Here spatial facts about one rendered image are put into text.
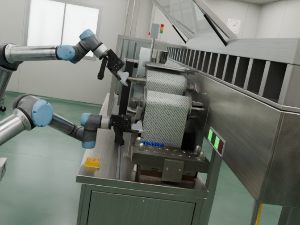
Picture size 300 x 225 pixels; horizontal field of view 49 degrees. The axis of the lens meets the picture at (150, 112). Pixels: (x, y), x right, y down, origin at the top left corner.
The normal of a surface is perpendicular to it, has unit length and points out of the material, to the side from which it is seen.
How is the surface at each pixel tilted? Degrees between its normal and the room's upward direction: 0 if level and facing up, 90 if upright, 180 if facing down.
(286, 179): 90
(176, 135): 90
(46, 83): 90
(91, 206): 90
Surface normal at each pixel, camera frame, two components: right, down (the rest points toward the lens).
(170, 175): 0.07, 0.22
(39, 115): 0.85, 0.18
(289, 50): -0.98, -0.15
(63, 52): -0.15, 0.18
